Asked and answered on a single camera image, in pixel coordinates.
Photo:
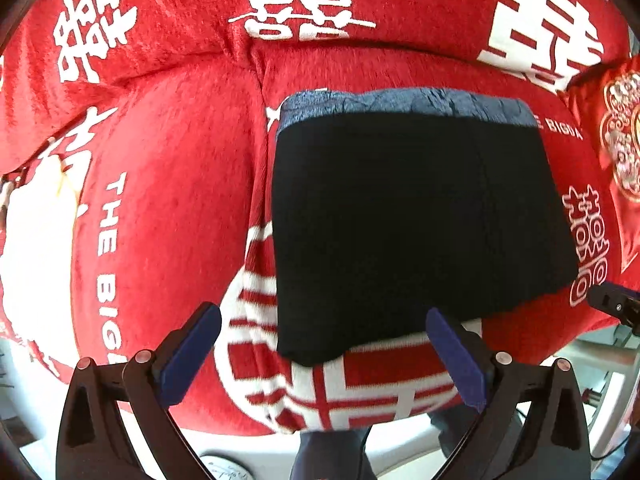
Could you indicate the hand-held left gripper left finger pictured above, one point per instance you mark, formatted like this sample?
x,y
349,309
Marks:
x,y
192,355

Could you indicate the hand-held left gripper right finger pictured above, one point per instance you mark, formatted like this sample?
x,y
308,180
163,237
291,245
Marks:
x,y
452,355

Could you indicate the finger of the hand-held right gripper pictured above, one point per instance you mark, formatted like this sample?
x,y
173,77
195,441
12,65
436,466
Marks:
x,y
615,302

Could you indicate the black pants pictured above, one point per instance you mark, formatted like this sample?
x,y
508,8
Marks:
x,y
415,210

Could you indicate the person's right leg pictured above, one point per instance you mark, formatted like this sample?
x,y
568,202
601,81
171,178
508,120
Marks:
x,y
450,425

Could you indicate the person's leg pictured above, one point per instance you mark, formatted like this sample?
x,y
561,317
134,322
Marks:
x,y
330,455
450,425

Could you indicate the white round dial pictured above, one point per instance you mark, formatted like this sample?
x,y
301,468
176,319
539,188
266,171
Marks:
x,y
225,467

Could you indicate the person's left leg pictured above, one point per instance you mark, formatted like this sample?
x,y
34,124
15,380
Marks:
x,y
330,455

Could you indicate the red embroidered pillow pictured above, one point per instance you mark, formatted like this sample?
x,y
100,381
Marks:
x,y
620,125

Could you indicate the red printed blanket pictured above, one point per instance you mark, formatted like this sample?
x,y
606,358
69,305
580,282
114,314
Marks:
x,y
175,160

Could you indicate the white chair frame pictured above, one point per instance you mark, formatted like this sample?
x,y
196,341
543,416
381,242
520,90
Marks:
x,y
600,357

